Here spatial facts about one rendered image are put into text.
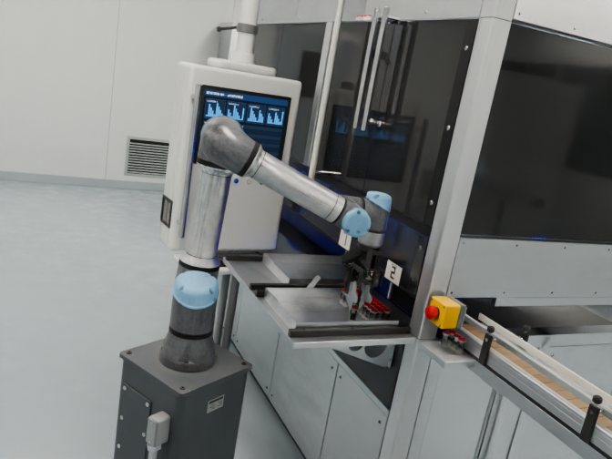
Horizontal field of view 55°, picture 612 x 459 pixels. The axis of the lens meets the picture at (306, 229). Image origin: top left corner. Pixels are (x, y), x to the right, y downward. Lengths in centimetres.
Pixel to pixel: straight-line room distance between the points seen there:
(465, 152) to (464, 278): 38
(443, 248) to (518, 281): 34
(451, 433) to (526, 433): 35
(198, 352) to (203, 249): 28
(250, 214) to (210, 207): 95
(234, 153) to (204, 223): 26
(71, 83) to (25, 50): 52
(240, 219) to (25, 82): 464
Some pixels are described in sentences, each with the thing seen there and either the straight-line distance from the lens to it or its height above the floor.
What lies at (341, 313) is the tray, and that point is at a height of 88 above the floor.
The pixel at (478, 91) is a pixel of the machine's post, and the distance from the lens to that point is 168.
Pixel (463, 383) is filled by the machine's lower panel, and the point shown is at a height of 72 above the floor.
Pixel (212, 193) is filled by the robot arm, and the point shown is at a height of 123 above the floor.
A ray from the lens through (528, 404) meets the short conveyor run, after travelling 166.
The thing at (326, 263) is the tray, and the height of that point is 88.
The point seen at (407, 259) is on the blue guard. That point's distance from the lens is 185.
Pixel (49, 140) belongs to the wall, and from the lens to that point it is 695.
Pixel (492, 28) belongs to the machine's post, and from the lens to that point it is 169.
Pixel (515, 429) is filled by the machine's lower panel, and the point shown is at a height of 52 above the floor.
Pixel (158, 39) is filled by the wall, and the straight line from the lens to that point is 696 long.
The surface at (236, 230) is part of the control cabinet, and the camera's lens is 255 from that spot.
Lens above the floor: 157
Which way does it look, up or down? 14 degrees down
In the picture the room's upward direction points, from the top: 10 degrees clockwise
